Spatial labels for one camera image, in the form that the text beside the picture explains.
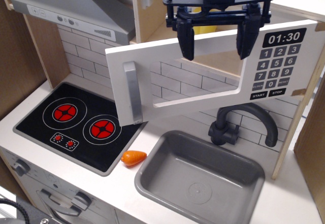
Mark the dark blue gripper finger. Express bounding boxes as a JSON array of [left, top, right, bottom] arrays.
[[177, 18, 194, 60], [236, 3, 261, 60]]

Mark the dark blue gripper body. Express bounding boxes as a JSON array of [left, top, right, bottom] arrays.
[[163, 0, 272, 29]]

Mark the yellow object inside microwave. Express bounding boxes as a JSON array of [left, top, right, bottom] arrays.
[[191, 7, 217, 35]]

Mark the white toy microwave door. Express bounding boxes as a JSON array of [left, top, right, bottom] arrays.
[[106, 20, 324, 125]]

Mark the dark grey toy faucet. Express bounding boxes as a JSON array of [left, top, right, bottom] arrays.
[[208, 103, 278, 147]]

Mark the grey toy range hood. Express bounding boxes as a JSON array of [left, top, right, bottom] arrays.
[[11, 0, 136, 45]]

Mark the orange toy carrot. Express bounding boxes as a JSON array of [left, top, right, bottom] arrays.
[[120, 150, 147, 167]]

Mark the black toy stove top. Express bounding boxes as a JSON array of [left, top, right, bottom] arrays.
[[13, 83, 144, 176]]

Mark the grey plastic toy sink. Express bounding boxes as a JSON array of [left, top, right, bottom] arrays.
[[135, 131, 265, 223]]

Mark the grey oven knob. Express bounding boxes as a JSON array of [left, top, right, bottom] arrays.
[[12, 159, 30, 176]]

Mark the grey microwave door handle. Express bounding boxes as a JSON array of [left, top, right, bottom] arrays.
[[123, 61, 143, 124]]

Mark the grey oven door handle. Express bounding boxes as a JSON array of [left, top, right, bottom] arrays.
[[38, 189, 92, 217]]

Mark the black braided cable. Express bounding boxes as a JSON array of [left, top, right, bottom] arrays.
[[0, 198, 30, 224]]

